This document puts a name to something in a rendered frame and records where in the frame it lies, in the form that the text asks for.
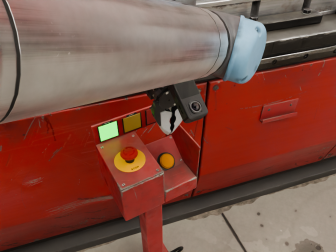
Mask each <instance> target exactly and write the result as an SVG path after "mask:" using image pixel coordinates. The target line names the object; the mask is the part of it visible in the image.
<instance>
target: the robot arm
mask: <svg viewBox="0 0 336 252"><path fill-rule="evenodd" d="M196 1H197V0H0V124H4V123H8V122H13V121H17V120H21V119H26V118H30V117H34V116H39V115H43V114H47V113H52V112H56V111H60V110H65V109H69V108H73V107H78V106H82V105H87V104H91V103H95V102H100V101H104V100H108V99H113V98H117V97H121V96H126V95H130V94H134V93H139V92H143V91H144V92H145V93H146V94H147V96H148V97H149V98H150V100H153V99H154V100H153V101H152V102H153V104H152V106H151V113H152V115H153V117H154V119H155V120H156V122H157V124H158V125H159V127H160V129H161V130H162V131H163V132H164V133H165V134H166V135H169V134H172V133H173V132H174V131H175V129H176V128H177V127H178V126H179V124H180V123H181V122H182V120H183V122H184V123H187V124H188V123H192V122H194V121H197V120H200V119H202V118H203V117H204V116H206V115H207V114H208V109H207V107H206V105H205V102H204V100H203V98H202V96H201V94H200V92H199V89H198V87H197V85H196V83H195V81H194V80H195V79H200V78H204V77H208V76H215V77H218V78H221V79H222V80H223V81H231V82H234V83H238V84H244V83H246V82H248V81H249V80H250V79H251V78H252V77H253V75H254V74H255V72H256V70H257V68H258V66H259V64H260V62H261V59H262V56H263V53H264V50H265V46H266V41H267V31H266V28H265V26H264V25H263V24H262V23H260V22H258V21H254V20H251V19H248V18H245V17H244V16H243V15H240V16H236V15H232V14H228V13H224V12H219V11H215V10H211V9H207V8H203V7H198V6H196ZM170 121H171V123H170Z"/></svg>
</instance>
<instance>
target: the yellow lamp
mask: <svg viewBox="0 0 336 252"><path fill-rule="evenodd" d="M123 124H124V132H125V133H126V132H129V131H132V130H134V129H137V128H140V127H141V115H140V113H138V114H135V115H132V116H129V117H126V118H123Z"/></svg>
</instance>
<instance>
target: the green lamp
mask: <svg viewBox="0 0 336 252"><path fill-rule="evenodd" d="M98 129H99V134H100V140H101V141H104V140H107V139H110V138H112V137H115V136H118V135H119V134H118V127H117V121H115V122H112V123H109V124H106V125H103V126H100V127H98Z"/></svg>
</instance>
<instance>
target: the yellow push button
mask: <svg viewBox="0 0 336 252"><path fill-rule="evenodd" d="M174 162H175V161H174V158H173V156H172V155H171V154H168V153H165V154H163V155H162V156H161V157H160V158H159V164H160V166H161V167H162V168H164V169H169V168H171V167H172V166H173V165H174Z"/></svg>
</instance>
